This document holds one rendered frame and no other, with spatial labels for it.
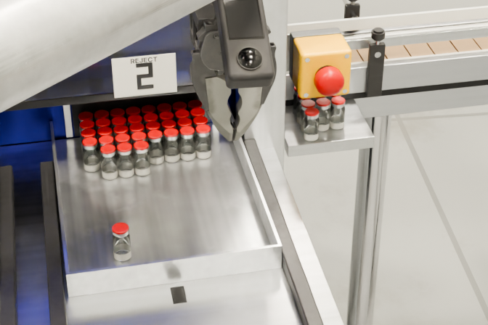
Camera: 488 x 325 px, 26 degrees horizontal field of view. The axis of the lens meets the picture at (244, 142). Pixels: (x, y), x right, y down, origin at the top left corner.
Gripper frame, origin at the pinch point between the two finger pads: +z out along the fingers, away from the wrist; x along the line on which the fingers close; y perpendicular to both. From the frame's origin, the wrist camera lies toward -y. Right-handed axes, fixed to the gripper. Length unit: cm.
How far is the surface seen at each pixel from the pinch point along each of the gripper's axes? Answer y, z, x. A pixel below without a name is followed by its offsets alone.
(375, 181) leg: 42, 41, -32
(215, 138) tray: 31.1, 21.4, -3.0
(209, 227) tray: 10.9, 21.4, 1.3
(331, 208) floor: 123, 110, -49
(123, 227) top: 7.3, 16.8, 12.4
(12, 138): 35.7, 20.5, 25.7
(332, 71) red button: 24.7, 8.1, -18.3
